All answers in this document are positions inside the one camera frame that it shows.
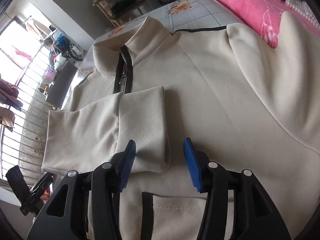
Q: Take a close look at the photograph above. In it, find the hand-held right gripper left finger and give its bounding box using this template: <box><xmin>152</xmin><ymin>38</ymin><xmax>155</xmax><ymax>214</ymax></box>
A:
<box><xmin>27</xmin><ymin>139</ymin><xmax>137</xmax><ymax>240</ymax></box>

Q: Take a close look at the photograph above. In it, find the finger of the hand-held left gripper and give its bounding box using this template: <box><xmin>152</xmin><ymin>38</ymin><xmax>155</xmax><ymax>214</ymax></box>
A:
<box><xmin>5</xmin><ymin>165</ymin><xmax>27</xmax><ymax>202</ymax></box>
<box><xmin>28</xmin><ymin>173</ymin><xmax>54</xmax><ymax>202</ymax></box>

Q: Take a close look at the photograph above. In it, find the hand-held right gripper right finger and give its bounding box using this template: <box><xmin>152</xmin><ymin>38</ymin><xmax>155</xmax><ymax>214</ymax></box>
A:
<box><xmin>183</xmin><ymin>137</ymin><xmax>292</xmax><ymax>240</ymax></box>

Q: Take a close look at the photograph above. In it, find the wheelchair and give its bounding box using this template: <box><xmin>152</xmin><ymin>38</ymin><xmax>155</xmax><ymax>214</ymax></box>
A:
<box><xmin>68</xmin><ymin>43</ymin><xmax>85</xmax><ymax>61</ymax></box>

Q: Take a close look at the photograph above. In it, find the floral checked bed sheet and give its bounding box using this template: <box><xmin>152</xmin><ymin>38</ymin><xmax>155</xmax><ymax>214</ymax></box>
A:
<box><xmin>75</xmin><ymin>0</ymin><xmax>252</xmax><ymax>85</ymax></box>

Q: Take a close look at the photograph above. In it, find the beige zip jacket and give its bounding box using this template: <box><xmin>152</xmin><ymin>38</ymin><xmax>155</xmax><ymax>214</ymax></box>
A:
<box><xmin>41</xmin><ymin>16</ymin><xmax>320</xmax><ymax>240</ymax></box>

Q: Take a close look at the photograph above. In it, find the dark cabinet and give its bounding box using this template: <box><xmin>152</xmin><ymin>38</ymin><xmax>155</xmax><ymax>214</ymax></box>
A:
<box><xmin>46</xmin><ymin>61</ymin><xmax>79</xmax><ymax>108</ymax></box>

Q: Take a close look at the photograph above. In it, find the black bag on chair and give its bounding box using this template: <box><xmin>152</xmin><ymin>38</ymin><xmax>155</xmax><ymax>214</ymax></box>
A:
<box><xmin>111</xmin><ymin>0</ymin><xmax>137</xmax><ymax>13</ymax></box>

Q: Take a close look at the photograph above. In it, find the wooden chair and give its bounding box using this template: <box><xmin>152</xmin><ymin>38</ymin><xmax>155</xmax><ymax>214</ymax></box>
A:
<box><xmin>92</xmin><ymin>0</ymin><xmax>152</xmax><ymax>28</ymax></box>

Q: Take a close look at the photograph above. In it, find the hanging pink garment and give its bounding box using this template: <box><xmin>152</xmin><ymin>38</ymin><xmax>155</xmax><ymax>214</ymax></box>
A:
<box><xmin>12</xmin><ymin>45</ymin><xmax>33</xmax><ymax>61</ymax></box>

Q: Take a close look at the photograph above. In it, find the hanging maroon garment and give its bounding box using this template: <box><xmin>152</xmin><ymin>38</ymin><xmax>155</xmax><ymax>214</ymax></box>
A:
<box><xmin>0</xmin><ymin>78</ymin><xmax>23</xmax><ymax>111</ymax></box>

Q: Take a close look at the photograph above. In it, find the metal window railing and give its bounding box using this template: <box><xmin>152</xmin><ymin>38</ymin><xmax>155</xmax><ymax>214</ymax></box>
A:
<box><xmin>0</xmin><ymin>15</ymin><xmax>54</xmax><ymax>180</ymax></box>

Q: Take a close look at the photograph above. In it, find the pink floral blanket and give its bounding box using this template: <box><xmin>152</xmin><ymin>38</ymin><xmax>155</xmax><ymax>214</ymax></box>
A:
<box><xmin>205</xmin><ymin>0</ymin><xmax>320</xmax><ymax>49</ymax></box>

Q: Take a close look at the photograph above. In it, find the blue bag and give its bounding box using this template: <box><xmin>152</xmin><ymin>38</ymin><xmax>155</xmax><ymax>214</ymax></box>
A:
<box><xmin>56</xmin><ymin>36</ymin><xmax>70</xmax><ymax>53</ymax></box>

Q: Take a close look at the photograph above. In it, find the hanging beige coat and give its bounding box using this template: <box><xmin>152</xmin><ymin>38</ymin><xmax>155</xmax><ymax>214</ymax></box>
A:
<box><xmin>25</xmin><ymin>19</ymin><xmax>50</xmax><ymax>38</ymax></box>

